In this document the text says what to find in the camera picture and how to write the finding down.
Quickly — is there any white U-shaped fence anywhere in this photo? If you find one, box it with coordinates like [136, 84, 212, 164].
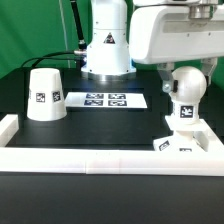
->
[0, 114, 224, 176]

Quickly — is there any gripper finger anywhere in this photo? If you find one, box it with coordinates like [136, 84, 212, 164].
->
[201, 57, 218, 85]
[157, 63, 178, 93]

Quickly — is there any white lamp shade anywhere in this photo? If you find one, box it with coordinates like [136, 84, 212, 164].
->
[27, 68, 67, 121]

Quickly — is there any white lamp base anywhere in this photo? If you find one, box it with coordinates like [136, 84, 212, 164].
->
[153, 115, 206, 152]

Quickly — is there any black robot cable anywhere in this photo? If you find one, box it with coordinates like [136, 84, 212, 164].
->
[20, 0, 88, 69]

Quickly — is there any white marker sheet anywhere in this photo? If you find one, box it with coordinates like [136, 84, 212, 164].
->
[65, 92, 147, 109]

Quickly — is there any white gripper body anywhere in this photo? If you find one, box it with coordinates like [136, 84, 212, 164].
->
[129, 0, 224, 64]

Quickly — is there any white lamp bulb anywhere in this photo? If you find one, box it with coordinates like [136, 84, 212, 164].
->
[170, 66, 207, 124]

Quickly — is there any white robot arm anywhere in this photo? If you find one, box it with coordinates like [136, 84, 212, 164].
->
[82, 0, 224, 93]

